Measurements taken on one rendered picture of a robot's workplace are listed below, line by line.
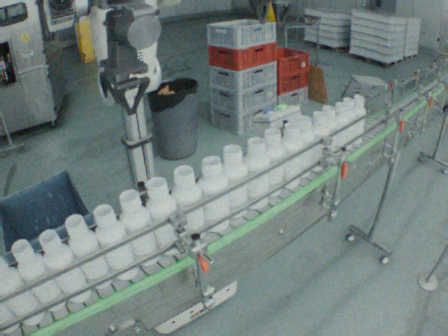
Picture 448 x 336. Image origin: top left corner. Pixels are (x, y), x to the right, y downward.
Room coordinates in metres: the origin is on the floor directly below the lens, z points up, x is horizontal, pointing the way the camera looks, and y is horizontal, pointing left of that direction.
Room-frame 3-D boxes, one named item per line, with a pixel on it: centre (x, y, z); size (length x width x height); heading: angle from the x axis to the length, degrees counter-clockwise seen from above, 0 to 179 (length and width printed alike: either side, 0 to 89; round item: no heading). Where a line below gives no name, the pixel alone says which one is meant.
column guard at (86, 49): (7.61, 3.32, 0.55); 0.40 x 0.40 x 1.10; 38
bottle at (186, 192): (0.52, 0.08, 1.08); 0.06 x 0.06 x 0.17
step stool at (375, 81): (3.72, -1.89, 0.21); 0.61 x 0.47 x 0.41; 1
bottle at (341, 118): (0.84, -0.35, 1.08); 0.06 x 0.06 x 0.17
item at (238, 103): (3.22, -0.24, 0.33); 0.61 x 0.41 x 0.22; 134
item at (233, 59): (3.23, -0.24, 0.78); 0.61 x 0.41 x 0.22; 134
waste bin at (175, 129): (2.65, 0.41, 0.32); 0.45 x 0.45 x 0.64
